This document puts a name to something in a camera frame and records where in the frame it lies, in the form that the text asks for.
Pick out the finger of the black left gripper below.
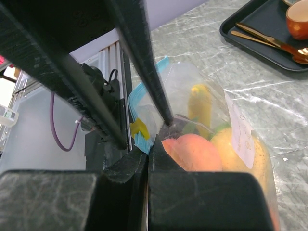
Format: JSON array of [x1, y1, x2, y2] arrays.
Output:
[[106, 0, 173, 125], [0, 3, 127, 148]]

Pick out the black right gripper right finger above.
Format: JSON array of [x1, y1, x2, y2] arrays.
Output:
[[148, 138, 274, 231]]

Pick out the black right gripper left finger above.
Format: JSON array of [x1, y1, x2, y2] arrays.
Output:
[[0, 151, 147, 231]]

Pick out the fake peach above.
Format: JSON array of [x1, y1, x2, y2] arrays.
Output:
[[162, 133, 222, 171]]

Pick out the fake yellow pear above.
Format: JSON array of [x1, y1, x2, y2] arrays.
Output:
[[210, 127, 269, 191]]

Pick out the fake dark grapes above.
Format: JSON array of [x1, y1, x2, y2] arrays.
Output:
[[158, 114, 195, 141]]

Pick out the clear zip top bag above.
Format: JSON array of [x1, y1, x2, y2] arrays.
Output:
[[128, 57, 280, 231]]

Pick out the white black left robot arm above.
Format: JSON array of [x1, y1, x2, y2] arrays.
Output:
[[0, 0, 173, 149]]

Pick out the fake yellow banana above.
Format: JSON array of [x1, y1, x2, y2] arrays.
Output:
[[188, 84, 212, 139]]

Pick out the black rectangular tray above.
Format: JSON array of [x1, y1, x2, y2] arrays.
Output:
[[219, 0, 308, 73]]

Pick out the gold knife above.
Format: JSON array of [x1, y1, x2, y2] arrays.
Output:
[[235, 23, 300, 55]]

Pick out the orange ceramic cup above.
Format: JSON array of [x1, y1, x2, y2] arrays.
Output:
[[285, 0, 308, 40]]

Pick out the gold spoon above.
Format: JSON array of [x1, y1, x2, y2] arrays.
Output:
[[231, 30, 308, 64]]

